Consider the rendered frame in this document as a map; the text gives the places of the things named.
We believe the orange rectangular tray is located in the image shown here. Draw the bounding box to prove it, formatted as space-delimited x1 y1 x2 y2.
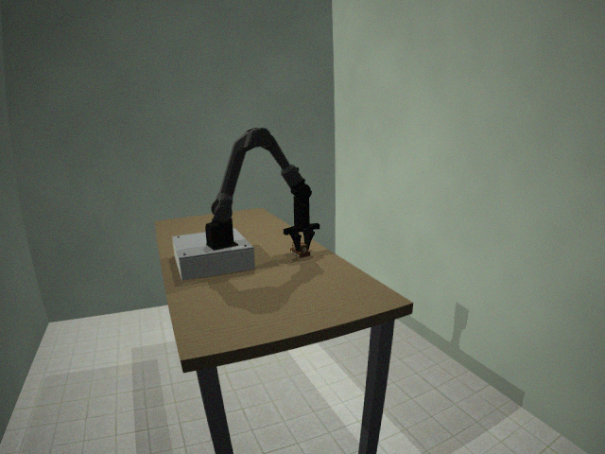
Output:
290 248 310 258

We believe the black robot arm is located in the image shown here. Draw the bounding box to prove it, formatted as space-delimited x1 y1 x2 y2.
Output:
205 128 312 251

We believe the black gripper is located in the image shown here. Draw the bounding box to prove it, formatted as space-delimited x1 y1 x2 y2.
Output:
284 216 320 252

